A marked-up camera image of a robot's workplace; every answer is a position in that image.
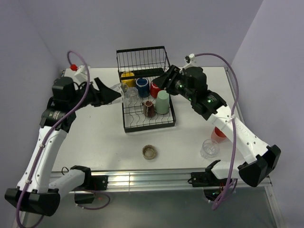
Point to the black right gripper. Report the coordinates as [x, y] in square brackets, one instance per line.
[162, 81]

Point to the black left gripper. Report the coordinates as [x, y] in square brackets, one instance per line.
[104, 96]

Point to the red mug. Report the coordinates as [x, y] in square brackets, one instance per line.
[154, 90]

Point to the clear glass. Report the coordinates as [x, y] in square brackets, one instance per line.
[132, 94]
[210, 148]
[120, 91]

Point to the dark blue mug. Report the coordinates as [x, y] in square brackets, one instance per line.
[143, 87]

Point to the green plastic cup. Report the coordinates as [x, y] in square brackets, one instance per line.
[162, 102]

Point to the yellow ceramic mug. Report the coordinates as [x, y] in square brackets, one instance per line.
[129, 82]

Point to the black wire dish rack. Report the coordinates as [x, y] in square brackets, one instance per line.
[137, 67]

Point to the black metal mug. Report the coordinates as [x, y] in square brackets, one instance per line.
[148, 109]

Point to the small brown glass jar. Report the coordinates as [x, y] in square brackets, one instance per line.
[149, 152]

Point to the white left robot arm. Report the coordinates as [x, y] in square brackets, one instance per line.
[35, 193]

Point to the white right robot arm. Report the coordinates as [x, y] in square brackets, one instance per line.
[260, 158]

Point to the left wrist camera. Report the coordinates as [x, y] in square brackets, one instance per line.
[80, 73]

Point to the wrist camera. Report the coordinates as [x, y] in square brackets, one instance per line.
[80, 73]
[190, 61]

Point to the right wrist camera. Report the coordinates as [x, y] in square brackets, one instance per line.
[190, 61]

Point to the aluminium frame rail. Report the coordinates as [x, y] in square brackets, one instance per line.
[122, 181]

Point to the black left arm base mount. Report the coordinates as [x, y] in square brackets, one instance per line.
[86, 194]

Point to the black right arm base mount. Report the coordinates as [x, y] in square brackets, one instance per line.
[207, 179]

